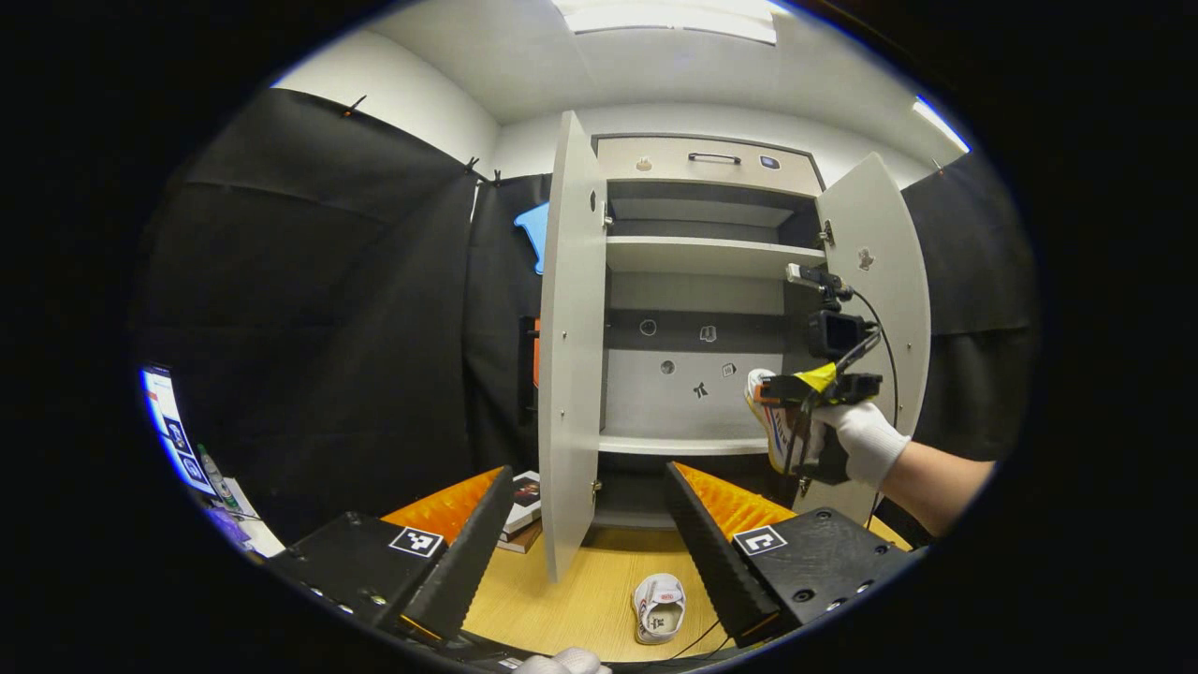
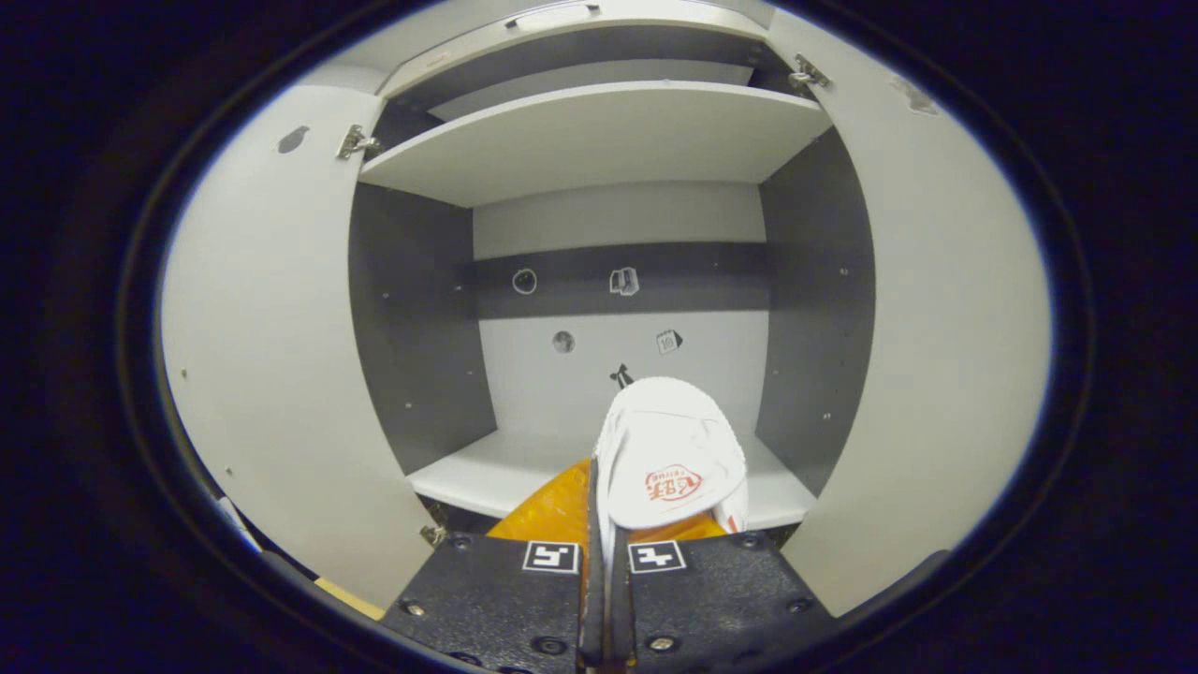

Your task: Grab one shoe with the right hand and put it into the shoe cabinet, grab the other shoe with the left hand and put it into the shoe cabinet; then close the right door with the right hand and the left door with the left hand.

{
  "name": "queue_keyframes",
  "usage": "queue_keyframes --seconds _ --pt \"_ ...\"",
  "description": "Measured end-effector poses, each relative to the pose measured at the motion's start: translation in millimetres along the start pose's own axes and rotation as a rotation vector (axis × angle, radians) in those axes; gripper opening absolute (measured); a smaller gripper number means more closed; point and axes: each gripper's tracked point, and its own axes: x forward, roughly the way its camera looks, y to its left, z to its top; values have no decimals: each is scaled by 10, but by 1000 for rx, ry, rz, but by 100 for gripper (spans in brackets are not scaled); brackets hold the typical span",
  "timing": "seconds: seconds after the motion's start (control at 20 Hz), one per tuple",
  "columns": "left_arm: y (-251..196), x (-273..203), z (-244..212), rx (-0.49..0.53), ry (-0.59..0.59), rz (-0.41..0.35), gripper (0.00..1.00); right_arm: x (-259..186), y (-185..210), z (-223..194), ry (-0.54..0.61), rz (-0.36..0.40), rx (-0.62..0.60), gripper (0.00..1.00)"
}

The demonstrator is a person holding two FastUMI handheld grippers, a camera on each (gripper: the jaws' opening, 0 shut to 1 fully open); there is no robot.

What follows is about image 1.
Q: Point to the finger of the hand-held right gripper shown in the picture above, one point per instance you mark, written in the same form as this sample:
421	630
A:
800	388

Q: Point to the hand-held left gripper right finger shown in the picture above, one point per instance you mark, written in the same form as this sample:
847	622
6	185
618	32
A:
711	552

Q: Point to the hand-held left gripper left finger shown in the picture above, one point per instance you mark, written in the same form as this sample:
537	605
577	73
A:
468	562

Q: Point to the white shoe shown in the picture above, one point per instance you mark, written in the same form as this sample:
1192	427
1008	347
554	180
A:
658	594
772	440

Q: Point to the white shoe cabinet door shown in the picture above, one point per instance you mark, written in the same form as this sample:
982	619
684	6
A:
884	234
571	374

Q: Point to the grey white shoe cabinet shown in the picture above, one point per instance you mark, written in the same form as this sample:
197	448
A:
711	255

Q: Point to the white papers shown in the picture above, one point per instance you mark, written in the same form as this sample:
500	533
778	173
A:
257	534

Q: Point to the green capped bottle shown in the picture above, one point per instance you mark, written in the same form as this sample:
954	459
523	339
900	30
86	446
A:
217	477

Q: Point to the black backdrop cloth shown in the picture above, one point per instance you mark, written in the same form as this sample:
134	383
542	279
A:
328	328

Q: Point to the computer monitor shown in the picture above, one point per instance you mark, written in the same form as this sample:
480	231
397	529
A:
168	421

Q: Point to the large ceiling light panel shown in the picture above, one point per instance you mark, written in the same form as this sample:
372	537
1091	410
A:
669	19

